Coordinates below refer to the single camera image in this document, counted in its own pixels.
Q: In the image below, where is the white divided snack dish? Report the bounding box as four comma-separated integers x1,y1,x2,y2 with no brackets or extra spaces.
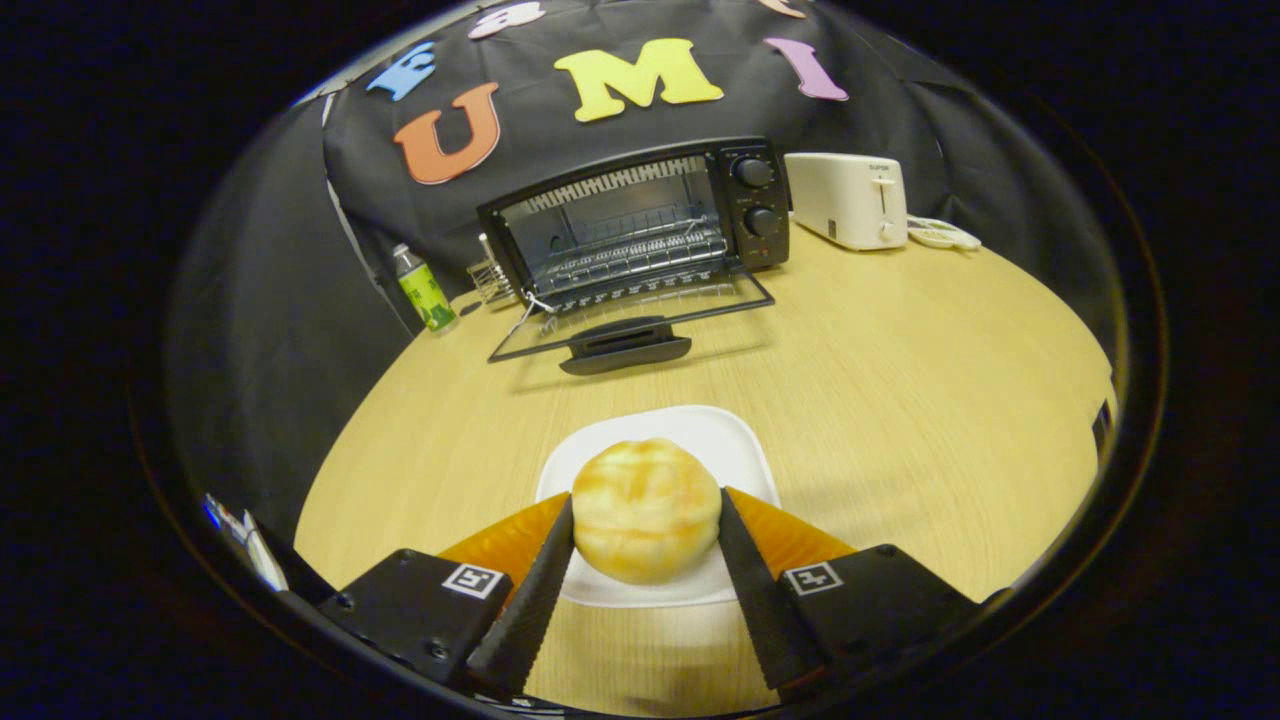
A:
906,215,983,251

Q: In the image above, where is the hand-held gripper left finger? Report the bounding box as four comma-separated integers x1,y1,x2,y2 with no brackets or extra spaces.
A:
318,490,578,699

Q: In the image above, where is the small wire rack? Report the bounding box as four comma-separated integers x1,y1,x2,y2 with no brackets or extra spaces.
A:
465,233,516,304

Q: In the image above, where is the round golden bread bun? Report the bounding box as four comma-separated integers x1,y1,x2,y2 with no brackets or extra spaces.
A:
571,438,723,586

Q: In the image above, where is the black backdrop cloth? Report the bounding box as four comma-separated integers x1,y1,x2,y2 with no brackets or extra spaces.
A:
165,0,1121,541

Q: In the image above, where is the black toaster oven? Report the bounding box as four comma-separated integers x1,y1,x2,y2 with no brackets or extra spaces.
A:
477,137,793,377

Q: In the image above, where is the green label drink bottle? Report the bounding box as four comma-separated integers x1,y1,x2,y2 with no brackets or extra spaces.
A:
391,243,459,334

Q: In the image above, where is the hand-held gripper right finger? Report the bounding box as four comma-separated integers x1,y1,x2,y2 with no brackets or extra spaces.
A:
716,485,986,701

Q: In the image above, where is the white pop-up toaster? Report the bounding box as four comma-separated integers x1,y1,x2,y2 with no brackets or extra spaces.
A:
783,152,909,251

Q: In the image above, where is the white square plate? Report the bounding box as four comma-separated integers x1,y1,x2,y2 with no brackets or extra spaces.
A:
535,404,781,609

